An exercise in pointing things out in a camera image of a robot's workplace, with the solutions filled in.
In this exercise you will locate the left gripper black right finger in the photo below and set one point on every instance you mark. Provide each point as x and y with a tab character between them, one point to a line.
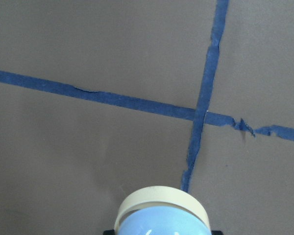
216	232

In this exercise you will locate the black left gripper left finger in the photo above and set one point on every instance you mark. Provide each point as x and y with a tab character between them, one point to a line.
108	232

